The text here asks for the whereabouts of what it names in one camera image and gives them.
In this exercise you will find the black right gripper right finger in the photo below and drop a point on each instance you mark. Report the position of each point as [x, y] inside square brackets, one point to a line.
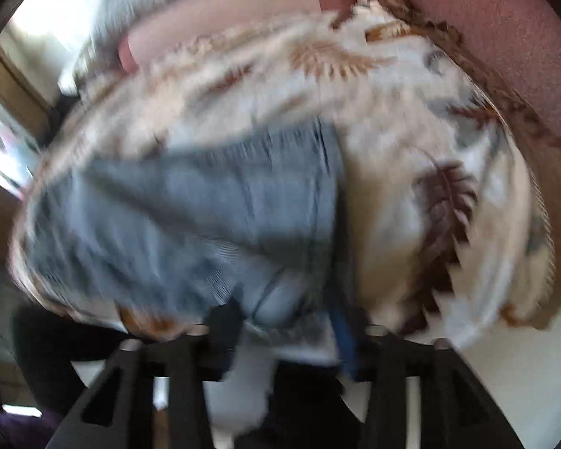
[456, 410]

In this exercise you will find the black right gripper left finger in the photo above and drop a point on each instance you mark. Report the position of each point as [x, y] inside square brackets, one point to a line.
[150, 396]

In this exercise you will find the blue denim pants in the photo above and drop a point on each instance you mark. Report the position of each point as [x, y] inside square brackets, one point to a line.
[257, 222]

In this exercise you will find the leaf pattern bed cover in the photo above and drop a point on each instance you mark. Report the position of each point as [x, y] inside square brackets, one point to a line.
[446, 225]

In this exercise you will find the wooden stained glass door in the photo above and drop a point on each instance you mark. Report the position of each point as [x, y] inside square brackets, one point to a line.
[23, 120]

